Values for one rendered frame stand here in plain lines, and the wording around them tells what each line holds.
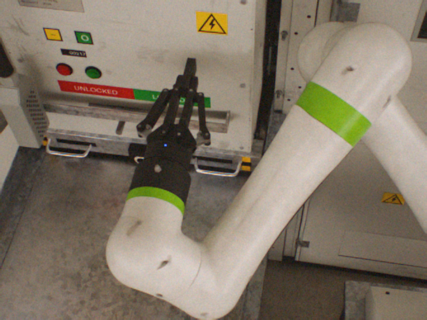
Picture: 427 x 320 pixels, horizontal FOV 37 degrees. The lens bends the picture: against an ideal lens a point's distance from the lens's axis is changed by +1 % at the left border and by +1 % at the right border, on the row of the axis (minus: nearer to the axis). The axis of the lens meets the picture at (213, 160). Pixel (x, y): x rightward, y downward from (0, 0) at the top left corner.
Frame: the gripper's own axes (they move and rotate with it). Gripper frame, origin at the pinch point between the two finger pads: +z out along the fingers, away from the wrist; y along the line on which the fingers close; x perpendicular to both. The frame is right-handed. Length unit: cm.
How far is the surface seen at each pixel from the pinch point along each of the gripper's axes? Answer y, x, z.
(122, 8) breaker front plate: -12.5, 8.9, 6.3
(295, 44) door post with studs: 17.6, -14.1, 24.7
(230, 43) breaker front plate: 6.6, 3.1, 6.4
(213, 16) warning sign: 3.8, 9.1, 6.3
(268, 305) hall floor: 19, -123, 8
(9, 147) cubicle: -63, -67, 23
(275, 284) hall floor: 20, -123, 16
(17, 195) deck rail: -41, -38, -8
